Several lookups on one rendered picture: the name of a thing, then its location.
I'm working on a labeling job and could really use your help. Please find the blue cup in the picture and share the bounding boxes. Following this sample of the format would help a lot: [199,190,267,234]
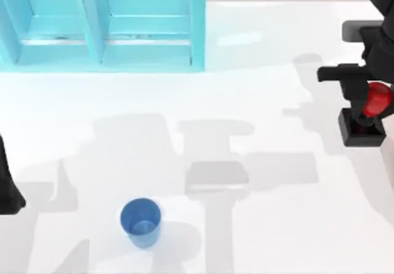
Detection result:
[119,197,163,251]

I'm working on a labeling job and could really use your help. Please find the red trophy with black base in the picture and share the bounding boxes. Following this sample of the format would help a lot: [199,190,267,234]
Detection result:
[337,81,394,147]

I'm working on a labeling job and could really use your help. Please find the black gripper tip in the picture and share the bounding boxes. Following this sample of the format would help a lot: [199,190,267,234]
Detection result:
[0,134,27,217]

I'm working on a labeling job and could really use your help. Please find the pale grey rounded box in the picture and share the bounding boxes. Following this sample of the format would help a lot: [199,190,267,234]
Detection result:
[342,20,385,43]

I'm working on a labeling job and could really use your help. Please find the light blue rack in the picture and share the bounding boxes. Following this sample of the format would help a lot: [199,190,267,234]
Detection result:
[0,0,206,73]

